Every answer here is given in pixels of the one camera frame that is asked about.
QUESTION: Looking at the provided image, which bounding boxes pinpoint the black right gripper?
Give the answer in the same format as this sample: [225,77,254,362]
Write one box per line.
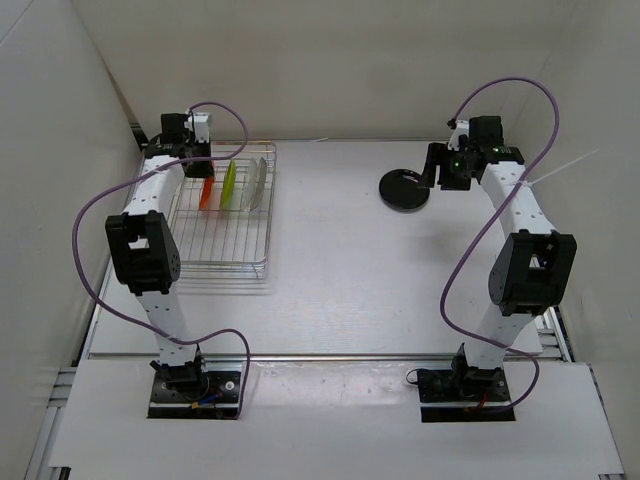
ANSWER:
[416,143,474,191]

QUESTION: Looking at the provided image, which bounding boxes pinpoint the orange plate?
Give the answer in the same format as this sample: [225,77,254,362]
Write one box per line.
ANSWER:
[198,176,215,211]

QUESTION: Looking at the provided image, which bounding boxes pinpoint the green plate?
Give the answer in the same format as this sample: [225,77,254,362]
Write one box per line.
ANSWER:
[219,159,237,210]

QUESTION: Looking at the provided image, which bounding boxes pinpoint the black plate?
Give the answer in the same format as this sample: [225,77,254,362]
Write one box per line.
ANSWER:
[378,169,430,212]

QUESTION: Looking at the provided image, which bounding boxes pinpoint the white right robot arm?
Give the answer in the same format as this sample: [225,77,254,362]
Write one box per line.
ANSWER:
[419,116,577,400]

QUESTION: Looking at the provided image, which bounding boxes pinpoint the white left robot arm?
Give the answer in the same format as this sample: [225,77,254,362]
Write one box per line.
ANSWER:
[105,112,213,400]

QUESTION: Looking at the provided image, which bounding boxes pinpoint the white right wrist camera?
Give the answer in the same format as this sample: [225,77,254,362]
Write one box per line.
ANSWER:
[447,118,469,152]

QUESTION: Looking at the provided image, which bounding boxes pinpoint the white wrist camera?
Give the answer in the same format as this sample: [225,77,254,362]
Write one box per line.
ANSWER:
[185,111,211,145]
[447,118,469,152]

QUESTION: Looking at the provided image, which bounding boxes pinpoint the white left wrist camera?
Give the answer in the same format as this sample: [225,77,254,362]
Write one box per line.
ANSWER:
[185,111,211,145]

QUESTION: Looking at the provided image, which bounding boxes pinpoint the metal wire dish rack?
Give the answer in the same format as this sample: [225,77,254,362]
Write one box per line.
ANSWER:
[168,141,277,282]

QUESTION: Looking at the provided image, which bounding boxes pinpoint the white cable tie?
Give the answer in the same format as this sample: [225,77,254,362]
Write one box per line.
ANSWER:
[513,148,600,188]

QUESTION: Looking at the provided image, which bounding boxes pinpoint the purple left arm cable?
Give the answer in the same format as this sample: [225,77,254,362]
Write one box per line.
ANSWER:
[71,101,251,419]

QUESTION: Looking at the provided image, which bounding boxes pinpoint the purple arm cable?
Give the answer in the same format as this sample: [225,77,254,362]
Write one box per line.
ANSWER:
[71,101,251,419]
[438,77,561,414]

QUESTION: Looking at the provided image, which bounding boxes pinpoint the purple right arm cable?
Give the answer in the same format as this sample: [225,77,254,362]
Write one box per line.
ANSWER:
[438,77,561,414]

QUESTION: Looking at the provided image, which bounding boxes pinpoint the aluminium rail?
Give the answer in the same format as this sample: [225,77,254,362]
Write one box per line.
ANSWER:
[89,352,469,362]

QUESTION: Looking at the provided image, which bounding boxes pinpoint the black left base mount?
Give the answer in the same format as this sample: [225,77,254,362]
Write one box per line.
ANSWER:
[147,355,243,420]

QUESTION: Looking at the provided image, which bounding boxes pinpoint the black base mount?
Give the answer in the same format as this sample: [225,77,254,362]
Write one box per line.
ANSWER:
[147,355,243,420]
[405,368,516,424]

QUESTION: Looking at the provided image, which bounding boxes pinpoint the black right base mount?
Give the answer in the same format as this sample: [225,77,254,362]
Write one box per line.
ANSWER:
[405,368,516,424]

